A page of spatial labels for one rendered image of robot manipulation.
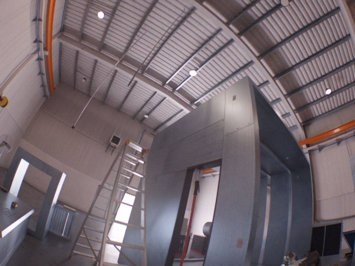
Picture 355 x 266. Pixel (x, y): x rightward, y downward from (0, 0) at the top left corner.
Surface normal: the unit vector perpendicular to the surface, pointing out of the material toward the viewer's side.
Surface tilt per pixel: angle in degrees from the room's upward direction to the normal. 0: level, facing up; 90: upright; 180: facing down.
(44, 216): 90
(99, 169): 90
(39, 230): 90
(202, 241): 90
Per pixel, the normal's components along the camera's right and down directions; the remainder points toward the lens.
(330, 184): -0.80, -0.45
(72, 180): 0.57, -0.32
